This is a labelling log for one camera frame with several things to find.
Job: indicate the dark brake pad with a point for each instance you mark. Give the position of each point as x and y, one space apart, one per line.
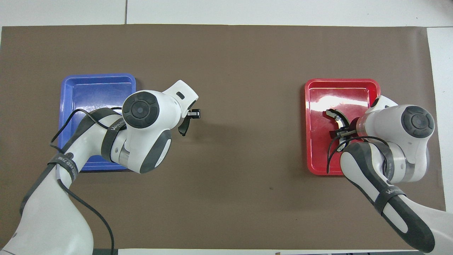
182 130

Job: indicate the dark curved small object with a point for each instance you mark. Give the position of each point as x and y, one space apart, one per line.
332 114

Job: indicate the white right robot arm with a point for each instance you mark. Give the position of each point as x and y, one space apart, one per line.
393 124

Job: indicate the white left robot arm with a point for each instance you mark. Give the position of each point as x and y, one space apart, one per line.
148 141

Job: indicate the red plastic tray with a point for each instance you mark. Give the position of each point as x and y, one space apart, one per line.
318 156

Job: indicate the brown table mat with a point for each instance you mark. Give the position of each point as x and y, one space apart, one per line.
247 71

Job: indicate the blue plastic tray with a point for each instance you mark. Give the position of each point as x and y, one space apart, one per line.
92 92

